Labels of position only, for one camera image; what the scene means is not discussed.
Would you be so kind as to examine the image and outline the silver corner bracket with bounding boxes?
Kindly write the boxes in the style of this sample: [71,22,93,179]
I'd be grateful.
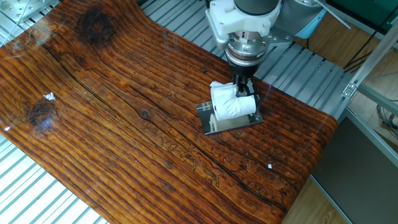
[341,81,358,100]

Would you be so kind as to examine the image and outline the dark grey panel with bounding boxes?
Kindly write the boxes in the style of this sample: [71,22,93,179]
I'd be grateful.
[310,107,398,224]

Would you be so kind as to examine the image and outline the horizontal aluminium frame beam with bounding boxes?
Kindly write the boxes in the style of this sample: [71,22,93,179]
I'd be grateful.
[356,83,398,116]

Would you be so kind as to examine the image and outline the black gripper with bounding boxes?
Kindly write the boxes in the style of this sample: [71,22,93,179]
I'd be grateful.
[229,60,261,98]

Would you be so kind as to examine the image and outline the wood-grain table mat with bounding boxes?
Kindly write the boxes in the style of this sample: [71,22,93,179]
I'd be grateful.
[0,0,339,224]

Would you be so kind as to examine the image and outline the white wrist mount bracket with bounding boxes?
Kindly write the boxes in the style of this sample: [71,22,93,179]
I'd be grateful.
[205,0,282,50]

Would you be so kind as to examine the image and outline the thin white cable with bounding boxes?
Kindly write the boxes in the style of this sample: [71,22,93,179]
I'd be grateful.
[0,0,34,47]

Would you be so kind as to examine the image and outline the perforated silver metal plate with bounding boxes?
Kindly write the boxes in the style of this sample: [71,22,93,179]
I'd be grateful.
[0,0,59,23]

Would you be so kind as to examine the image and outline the aluminium frame post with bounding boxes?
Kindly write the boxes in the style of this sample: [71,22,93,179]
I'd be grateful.
[341,26,398,99]

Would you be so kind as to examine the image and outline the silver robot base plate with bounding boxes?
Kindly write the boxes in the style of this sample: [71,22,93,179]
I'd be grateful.
[267,26,295,47]

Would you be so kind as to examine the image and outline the white zip tie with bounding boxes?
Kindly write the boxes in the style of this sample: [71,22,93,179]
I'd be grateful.
[313,0,352,30]

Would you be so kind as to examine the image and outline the black floor cables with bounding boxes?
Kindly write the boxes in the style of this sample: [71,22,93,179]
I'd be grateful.
[343,12,398,74]

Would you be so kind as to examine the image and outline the white paper roll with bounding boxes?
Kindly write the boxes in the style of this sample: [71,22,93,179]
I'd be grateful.
[210,80,257,122]

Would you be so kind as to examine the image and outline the flat metal plate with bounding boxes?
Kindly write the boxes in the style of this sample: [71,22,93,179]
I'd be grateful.
[196,93,264,136]

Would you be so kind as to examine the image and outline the coiled grey cables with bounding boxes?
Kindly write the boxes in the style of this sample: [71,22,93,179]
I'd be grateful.
[376,101,398,139]

